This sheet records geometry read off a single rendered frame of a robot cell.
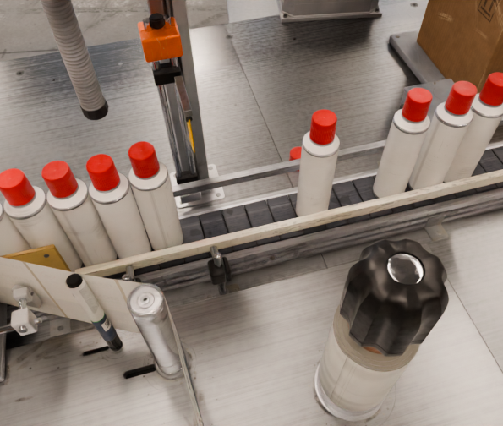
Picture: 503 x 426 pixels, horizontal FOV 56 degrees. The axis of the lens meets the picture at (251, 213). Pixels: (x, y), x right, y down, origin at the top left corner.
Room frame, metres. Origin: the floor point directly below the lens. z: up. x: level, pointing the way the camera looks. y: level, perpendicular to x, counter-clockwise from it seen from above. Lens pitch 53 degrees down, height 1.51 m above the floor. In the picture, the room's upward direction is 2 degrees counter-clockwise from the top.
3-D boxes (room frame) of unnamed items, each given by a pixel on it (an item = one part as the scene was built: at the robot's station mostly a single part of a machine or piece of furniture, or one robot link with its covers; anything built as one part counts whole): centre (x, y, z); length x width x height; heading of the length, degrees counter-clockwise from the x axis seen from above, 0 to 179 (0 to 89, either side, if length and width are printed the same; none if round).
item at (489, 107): (0.53, -0.35, 0.98); 0.05 x 0.05 x 0.20
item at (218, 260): (0.34, 0.05, 0.89); 0.03 x 0.03 x 0.12; 14
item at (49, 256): (0.33, 0.31, 0.94); 0.10 x 0.01 x 0.09; 104
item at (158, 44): (0.47, 0.09, 1.05); 0.10 x 0.04 x 0.33; 14
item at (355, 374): (0.18, -0.12, 1.03); 0.09 x 0.09 x 0.30
